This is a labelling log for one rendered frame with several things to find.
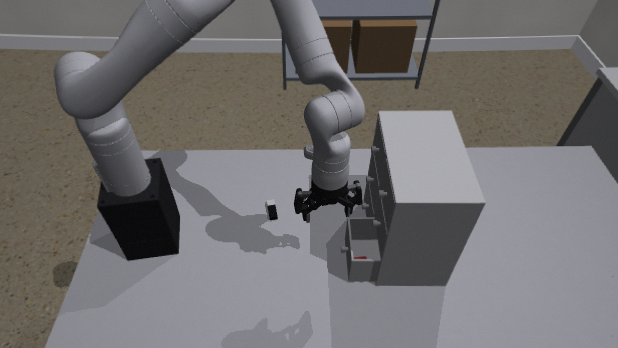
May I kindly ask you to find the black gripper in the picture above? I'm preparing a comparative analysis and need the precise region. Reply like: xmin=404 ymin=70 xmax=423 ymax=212
xmin=294 ymin=176 xmax=362 ymax=223

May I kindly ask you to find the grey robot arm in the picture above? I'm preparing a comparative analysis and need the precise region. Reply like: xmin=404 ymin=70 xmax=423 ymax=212
xmin=54 ymin=0 xmax=365 ymax=197

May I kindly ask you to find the grey chest of drawers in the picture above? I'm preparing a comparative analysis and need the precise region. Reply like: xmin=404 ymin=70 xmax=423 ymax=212
xmin=375 ymin=111 xmax=486 ymax=286

